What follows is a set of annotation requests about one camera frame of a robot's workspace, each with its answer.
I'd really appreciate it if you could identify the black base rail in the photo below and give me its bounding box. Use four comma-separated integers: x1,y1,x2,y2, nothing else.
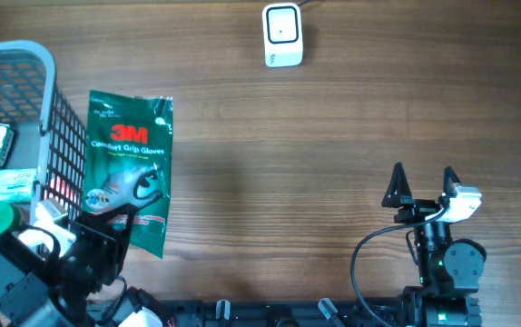
159,298,418,327

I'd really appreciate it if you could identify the small green white box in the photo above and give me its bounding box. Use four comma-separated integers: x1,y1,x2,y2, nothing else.
0,123,16,171

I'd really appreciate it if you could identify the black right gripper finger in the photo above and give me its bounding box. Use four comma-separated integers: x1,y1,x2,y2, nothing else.
381,162,413,208
443,166,460,196

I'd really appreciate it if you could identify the black right camera cable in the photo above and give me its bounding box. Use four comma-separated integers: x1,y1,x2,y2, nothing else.
349,206,449,327

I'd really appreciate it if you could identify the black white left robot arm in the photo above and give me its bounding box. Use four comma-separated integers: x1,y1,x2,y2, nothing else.
0,193,172,326

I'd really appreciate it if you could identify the green 3M gloves packet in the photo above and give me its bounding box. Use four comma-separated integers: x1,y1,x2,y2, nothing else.
83,90,173,258

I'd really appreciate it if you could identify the light green wipes packet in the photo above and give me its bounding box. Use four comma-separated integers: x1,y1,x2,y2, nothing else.
0,168,37,203

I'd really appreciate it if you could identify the grey plastic shopping basket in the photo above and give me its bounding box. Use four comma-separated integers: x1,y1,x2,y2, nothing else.
0,40,86,222

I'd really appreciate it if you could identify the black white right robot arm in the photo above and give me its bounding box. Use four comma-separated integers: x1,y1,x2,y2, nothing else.
381,163,487,326

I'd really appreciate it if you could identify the white barcode scanner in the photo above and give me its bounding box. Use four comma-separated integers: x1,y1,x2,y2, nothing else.
261,2,304,68

